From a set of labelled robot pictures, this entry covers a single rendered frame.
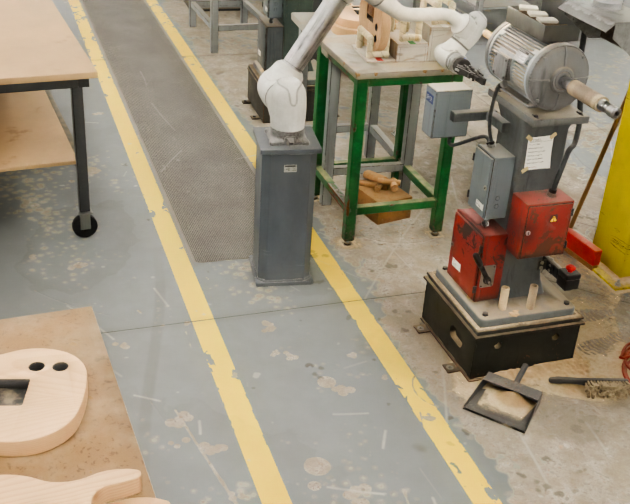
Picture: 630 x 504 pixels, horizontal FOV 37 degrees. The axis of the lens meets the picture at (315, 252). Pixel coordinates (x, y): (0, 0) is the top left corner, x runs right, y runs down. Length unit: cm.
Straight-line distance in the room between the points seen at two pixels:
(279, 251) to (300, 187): 34
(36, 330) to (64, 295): 187
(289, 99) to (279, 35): 220
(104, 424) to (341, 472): 140
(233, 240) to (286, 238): 55
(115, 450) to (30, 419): 20
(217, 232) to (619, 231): 203
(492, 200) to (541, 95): 46
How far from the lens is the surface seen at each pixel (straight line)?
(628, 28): 335
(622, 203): 485
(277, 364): 395
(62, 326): 259
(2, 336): 258
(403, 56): 469
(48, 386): 230
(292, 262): 444
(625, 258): 488
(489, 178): 372
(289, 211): 431
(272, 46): 634
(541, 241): 379
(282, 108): 416
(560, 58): 360
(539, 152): 374
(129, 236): 491
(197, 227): 498
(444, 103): 378
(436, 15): 437
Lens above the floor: 232
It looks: 29 degrees down
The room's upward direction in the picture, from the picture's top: 4 degrees clockwise
